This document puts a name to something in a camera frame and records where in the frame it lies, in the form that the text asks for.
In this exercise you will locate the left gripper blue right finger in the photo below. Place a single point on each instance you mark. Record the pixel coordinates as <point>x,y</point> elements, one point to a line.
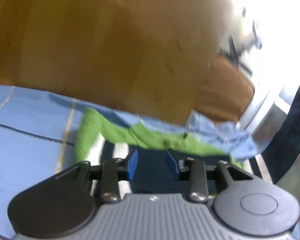
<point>175,163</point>

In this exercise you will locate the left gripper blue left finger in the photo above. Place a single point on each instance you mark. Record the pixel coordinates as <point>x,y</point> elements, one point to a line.
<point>131,164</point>

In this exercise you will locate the green navy striped sweater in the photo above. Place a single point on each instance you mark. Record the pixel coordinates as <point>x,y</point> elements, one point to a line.
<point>104,134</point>

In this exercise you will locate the brown cushion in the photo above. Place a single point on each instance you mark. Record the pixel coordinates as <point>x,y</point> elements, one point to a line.
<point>225,92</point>

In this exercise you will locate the blue bed sheet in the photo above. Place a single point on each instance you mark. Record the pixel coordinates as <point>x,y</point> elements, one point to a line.
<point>38,132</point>

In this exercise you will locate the wooden headboard panel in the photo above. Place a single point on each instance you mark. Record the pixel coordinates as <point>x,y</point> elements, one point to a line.
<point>141,56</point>

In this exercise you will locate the aluminium window frame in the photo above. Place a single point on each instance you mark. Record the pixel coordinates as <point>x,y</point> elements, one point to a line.
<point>275,130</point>

